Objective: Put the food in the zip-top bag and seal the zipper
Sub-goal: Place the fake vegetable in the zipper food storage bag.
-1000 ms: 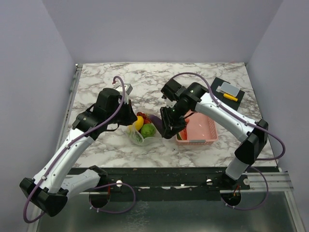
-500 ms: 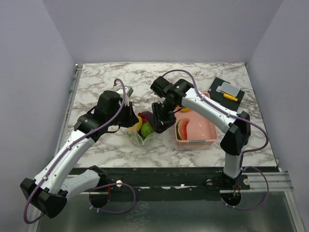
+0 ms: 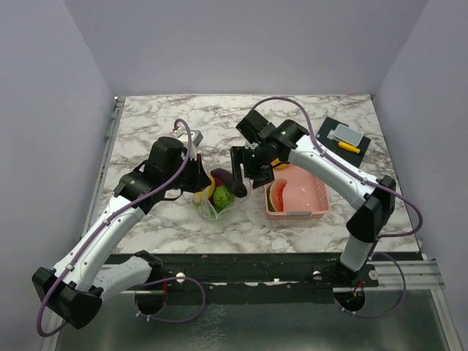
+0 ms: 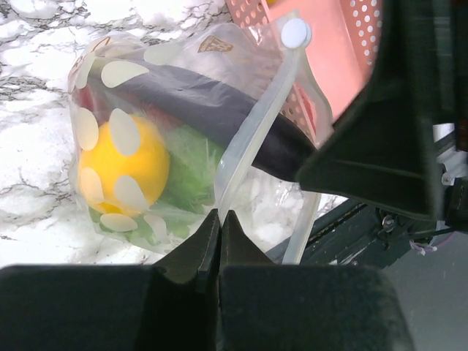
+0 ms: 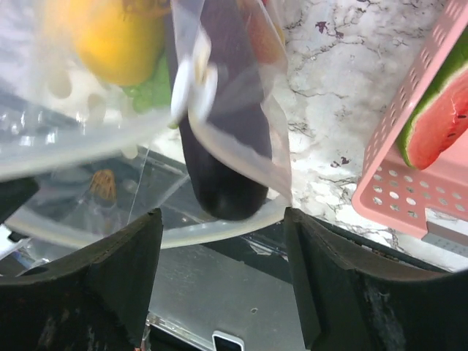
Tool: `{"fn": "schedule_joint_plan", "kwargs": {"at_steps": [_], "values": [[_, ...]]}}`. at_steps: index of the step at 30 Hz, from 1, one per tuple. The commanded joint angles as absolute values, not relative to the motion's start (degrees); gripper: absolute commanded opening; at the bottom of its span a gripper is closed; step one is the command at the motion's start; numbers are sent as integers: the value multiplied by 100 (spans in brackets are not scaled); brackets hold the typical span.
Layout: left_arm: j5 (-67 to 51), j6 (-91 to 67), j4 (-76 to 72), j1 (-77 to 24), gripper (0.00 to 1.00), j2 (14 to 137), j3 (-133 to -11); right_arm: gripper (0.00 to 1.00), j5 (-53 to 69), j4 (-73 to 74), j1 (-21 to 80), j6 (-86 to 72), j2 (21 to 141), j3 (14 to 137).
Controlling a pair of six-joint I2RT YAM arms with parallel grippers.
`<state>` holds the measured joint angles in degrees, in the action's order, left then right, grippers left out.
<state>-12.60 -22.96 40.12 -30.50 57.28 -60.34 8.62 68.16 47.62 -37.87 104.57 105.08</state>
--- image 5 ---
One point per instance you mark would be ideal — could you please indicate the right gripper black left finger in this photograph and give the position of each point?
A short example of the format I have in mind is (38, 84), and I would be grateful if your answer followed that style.
(96, 298)

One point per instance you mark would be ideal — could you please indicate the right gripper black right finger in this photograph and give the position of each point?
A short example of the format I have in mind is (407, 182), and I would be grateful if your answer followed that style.
(350, 298)

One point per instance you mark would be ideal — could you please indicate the clear zip top bag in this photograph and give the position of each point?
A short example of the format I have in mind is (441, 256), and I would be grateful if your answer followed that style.
(97, 164)

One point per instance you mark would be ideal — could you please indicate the purple eggplant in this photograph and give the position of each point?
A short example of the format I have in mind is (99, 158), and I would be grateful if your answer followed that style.
(222, 192)

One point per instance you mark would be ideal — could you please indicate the watermelon slice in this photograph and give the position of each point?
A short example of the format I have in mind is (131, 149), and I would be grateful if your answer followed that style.
(440, 118)

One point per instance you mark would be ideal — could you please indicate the green round fruit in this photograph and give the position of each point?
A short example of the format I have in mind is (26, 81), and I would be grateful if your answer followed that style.
(155, 92)

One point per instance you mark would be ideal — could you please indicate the yellow lemon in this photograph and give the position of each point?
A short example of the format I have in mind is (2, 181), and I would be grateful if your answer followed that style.
(119, 41)

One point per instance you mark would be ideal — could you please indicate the pink plastic basket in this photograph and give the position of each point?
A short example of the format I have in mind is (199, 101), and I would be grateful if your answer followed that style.
(392, 193)

